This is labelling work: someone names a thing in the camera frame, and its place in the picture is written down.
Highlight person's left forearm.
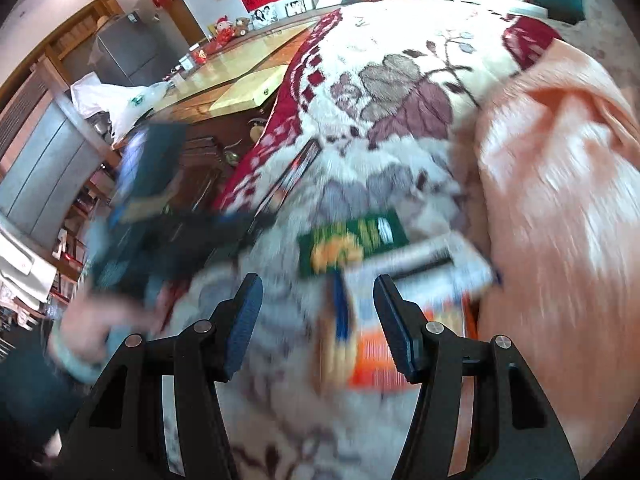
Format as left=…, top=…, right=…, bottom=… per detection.
left=0, top=332, right=126, bottom=466

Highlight grey refrigerator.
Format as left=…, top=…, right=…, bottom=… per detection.
left=95, top=10, right=162, bottom=88

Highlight red plush doll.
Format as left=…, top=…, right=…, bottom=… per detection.
left=214, top=15, right=236, bottom=43

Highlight tan blue snack packet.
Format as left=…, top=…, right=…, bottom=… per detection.
left=319, top=270, right=362, bottom=386

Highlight white plastic bag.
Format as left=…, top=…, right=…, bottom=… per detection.
left=70, top=72, right=173, bottom=146

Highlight brown striped stick packets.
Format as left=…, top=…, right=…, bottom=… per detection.
left=270, top=137, right=323, bottom=207

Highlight green snack packet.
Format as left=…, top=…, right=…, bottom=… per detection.
left=296, top=210, right=410, bottom=281

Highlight person's left hand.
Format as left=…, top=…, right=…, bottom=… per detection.
left=60, top=289, right=173, bottom=357

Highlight grey metal cabinet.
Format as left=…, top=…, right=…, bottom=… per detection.
left=0, top=95, right=117, bottom=248

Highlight white packet with black window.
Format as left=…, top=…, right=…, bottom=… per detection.
left=345, top=234, right=501, bottom=293

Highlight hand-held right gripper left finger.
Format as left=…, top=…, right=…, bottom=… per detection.
left=52, top=272, right=264, bottom=480

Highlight pink blanket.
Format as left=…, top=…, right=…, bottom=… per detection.
left=472, top=40, right=640, bottom=461

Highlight red floral plush blanket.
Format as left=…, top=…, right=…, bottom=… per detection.
left=210, top=2, right=566, bottom=480

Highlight wooden cabinet with marble top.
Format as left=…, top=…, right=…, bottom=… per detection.
left=115, top=20, right=326, bottom=221

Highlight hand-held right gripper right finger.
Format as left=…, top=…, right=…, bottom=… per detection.
left=374, top=274, right=581, bottom=480

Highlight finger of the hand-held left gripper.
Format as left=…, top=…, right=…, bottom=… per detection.
left=210, top=211, right=278, bottom=261

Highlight orange snack packet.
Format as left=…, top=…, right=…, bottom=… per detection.
left=350, top=290, right=481, bottom=396

